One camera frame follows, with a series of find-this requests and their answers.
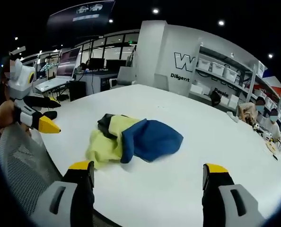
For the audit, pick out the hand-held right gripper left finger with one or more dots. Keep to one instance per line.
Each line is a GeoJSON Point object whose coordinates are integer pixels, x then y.
{"type": "Point", "coordinates": [60, 203]}

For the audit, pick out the white tilted work table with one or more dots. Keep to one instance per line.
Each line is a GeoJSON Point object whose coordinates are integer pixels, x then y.
{"type": "Point", "coordinates": [51, 84]}

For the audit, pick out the small white device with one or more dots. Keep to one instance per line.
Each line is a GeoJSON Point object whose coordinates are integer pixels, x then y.
{"type": "Point", "coordinates": [267, 136]}

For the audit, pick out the metal shelf with white bins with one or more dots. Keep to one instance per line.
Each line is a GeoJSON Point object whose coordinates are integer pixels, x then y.
{"type": "Point", "coordinates": [217, 68]}

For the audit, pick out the black computer monitor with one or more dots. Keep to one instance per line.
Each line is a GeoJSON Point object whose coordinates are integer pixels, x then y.
{"type": "Point", "coordinates": [97, 63]}
{"type": "Point", "coordinates": [116, 65]}

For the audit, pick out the yellow blue black garment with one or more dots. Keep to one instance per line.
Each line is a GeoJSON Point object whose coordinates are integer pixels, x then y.
{"type": "Point", "coordinates": [152, 139]}

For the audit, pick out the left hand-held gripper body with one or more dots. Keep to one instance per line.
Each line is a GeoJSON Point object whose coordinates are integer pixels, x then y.
{"type": "Point", "coordinates": [22, 82]}

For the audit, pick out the grey mesh office chair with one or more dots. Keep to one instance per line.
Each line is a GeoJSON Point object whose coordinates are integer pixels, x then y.
{"type": "Point", "coordinates": [22, 165]}

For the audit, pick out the grey metal shelf rack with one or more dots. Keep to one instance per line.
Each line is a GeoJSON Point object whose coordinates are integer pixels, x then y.
{"type": "Point", "coordinates": [247, 78]}

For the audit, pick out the black bag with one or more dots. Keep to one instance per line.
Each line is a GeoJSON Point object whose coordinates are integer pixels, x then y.
{"type": "Point", "coordinates": [215, 98]}

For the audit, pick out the black cabinet box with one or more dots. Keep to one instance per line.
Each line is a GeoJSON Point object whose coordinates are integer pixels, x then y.
{"type": "Point", "coordinates": [77, 91]}

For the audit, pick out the beige cloth bundle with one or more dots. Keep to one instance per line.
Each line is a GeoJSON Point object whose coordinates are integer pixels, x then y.
{"type": "Point", "coordinates": [245, 111]}

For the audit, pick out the dark office desk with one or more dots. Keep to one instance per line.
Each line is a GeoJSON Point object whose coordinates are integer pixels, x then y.
{"type": "Point", "coordinates": [95, 80]}

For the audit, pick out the large display screen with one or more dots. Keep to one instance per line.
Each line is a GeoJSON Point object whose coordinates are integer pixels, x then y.
{"type": "Point", "coordinates": [67, 63]}

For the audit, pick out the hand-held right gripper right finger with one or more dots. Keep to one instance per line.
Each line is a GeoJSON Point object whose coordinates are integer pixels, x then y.
{"type": "Point", "coordinates": [225, 205]}

